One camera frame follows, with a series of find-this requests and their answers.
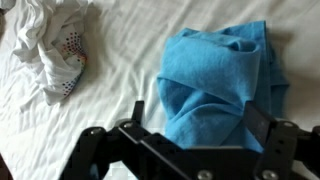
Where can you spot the blue cloth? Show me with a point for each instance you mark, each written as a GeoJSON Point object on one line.
{"type": "Point", "coordinates": [206, 83]}

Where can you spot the white sheeted mattress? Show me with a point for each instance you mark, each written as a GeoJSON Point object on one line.
{"type": "Point", "coordinates": [126, 50]}

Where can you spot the white crumpled socks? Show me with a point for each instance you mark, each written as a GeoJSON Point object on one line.
{"type": "Point", "coordinates": [53, 56]}

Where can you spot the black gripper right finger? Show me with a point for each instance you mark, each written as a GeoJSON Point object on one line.
{"type": "Point", "coordinates": [280, 140]}

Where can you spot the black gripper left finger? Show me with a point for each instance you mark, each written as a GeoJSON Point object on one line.
{"type": "Point", "coordinates": [133, 146]}

